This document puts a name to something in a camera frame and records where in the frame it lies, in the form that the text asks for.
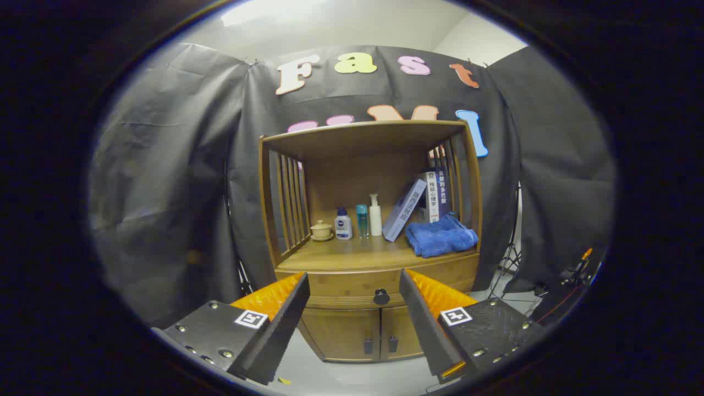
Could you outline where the blue folded towel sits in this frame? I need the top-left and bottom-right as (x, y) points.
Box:
(405, 212), (479, 259)

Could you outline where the black tripod stand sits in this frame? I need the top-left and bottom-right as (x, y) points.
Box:
(487, 181), (523, 300)
(223, 159), (255, 295)

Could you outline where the black device with orange tip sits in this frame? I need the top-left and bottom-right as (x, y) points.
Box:
(558, 247), (597, 289)

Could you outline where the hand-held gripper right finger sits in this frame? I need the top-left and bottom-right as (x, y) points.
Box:
(399, 268), (548, 384)

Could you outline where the wooden cabinet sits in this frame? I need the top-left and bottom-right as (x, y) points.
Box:
(258, 120), (485, 364)

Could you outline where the white pump bottle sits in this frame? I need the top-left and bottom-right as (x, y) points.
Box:
(368, 194), (383, 237)

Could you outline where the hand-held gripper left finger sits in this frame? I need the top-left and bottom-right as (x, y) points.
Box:
(151, 271), (311, 386)

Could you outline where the white spine book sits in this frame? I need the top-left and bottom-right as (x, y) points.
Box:
(421, 170), (441, 223)

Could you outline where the wooden cabinet door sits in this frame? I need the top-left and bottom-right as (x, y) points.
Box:
(299, 307), (381, 362)
(379, 304), (427, 361)

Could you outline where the lavender leaning book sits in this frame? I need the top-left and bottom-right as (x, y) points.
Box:
(382, 179), (428, 243)

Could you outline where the dark blue spine book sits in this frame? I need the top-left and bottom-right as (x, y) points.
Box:
(437, 167), (453, 218)

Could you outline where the white bottle with blue cap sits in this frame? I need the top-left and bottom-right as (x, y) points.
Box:
(334, 207), (353, 240)

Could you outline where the wooden countertop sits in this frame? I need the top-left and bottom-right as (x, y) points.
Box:
(278, 234), (479, 273)

